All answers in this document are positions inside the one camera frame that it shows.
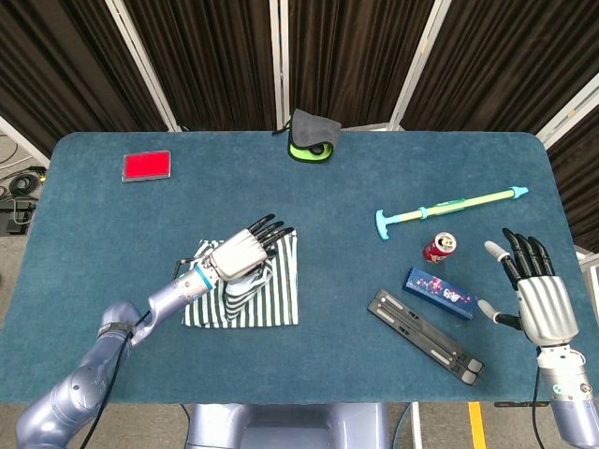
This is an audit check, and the green white striped T-shirt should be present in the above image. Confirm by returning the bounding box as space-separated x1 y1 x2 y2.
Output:
181 227 300 328

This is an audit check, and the blue floor cable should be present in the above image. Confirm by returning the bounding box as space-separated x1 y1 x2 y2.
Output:
391 400 416 449

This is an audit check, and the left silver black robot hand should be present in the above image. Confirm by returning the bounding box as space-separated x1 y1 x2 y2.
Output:
207 213 296 282

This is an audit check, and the black floor equipment box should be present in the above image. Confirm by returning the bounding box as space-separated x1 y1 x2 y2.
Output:
0 198 38 235

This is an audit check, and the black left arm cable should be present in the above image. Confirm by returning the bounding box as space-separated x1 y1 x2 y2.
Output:
77 254 197 449

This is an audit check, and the grey green cloth pouch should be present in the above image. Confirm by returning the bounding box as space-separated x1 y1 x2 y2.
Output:
272 108 343 165

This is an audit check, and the black folding laptop stand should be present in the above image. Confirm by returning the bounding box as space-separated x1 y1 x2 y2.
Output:
368 288 486 387

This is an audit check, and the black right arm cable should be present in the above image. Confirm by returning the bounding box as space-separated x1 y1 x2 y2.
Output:
532 369 549 449

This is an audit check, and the blue felt table cover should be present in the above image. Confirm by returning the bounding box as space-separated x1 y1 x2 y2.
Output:
0 130 593 406

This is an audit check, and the black coiled floor cable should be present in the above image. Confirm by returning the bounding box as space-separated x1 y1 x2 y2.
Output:
8 170 48 197

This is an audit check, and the red soda can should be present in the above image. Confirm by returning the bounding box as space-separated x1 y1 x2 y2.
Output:
422 231 458 266

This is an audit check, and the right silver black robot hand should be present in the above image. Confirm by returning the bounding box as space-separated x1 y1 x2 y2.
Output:
476 227 579 347

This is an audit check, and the teal green toy water pump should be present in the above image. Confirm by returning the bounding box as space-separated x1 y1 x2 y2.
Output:
374 185 531 242

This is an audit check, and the blue patterned long box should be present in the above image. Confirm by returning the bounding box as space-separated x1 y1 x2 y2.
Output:
402 266 479 322

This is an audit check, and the dark pleated screen panel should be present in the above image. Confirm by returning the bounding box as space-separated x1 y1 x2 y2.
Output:
390 0 599 141
0 0 182 160
270 0 450 132
535 86 599 253
105 0 289 133

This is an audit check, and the yellow floor tape strip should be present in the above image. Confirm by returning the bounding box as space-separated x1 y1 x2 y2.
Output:
467 401 488 449

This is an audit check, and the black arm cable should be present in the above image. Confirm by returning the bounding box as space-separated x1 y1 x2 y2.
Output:
77 254 197 449
532 369 549 449

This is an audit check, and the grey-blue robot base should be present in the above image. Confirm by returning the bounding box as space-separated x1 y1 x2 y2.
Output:
184 401 390 449

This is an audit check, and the white table leg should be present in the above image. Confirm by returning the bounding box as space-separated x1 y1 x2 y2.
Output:
409 401 423 449

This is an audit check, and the red flat plastic case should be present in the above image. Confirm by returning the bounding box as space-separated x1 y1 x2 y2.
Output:
120 149 173 183

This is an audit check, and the white metal rack frame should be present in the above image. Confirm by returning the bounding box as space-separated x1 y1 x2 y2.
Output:
576 250 599 300

